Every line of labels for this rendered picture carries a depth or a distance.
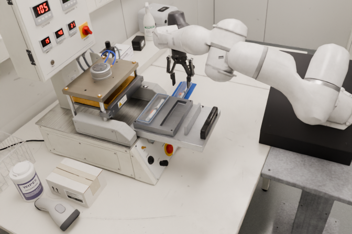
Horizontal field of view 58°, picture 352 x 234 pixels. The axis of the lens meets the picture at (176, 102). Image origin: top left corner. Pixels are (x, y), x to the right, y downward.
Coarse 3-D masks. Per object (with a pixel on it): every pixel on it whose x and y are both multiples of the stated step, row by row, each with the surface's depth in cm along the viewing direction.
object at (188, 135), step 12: (192, 108) 127; (204, 108) 126; (192, 120) 117; (204, 120) 121; (216, 120) 122; (144, 132) 118; (180, 132) 116; (192, 132) 116; (180, 144) 114; (192, 144) 111; (204, 144) 112
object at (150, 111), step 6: (156, 96) 129; (162, 96) 129; (168, 96) 129; (150, 102) 127; (156, 102) 126; (162, 102) 126; (150, 108) 123; (156, 108) 123; (144, 114) 121; (150, 114) 120; (144, 120) 118; (150, 120) 117
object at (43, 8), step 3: (45, 3) 108; (39, 6) 106; (42, 6) 107; (45, 6) 108; (36, 9) 105; (39, 9) 106; (42, 9) 108; (45, 9) 109; (48, 9) 110; (36, 12) 106; (39, 12) 107; (42, 12) 108
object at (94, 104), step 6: (132, 78) 132; (126, 84) 128; (120, 90) 125; (72, 96) 124; (114, 96) 122; (78, 102) 125; (84, 102) 123; (90, 102) 121; (96, 102) 120; (108, 102) 119; (96, 108) 122
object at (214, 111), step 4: (212, 108) 120; (216, 108) 120; (212, 112) 118; (216, 112) 120; (208, 116) 116; (212, 116) 116; (208, 120) 114; (212, 120) 116; (204, 124) 113; (208, 124) 113; (204, 128) 111; (208, 128) 113; (200, 132) 111; (204, 132) 110; (200, 136) 112; (204, 136) 111
